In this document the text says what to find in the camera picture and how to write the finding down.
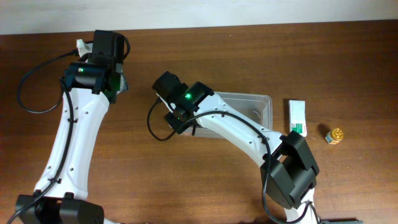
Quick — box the white green medicine box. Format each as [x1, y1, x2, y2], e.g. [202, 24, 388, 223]
[289, 100, 308, 137]

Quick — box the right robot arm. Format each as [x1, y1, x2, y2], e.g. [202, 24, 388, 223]
[152, 72, 321, 223]

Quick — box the small gold lid jar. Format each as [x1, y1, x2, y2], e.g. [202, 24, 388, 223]
[325, 128, 344, 144]

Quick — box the clear plastic container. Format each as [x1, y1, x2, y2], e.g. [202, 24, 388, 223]
[181, 91, 272, 139]

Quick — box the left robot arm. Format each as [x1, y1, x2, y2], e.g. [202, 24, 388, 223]
[8, 30, 131, 223]

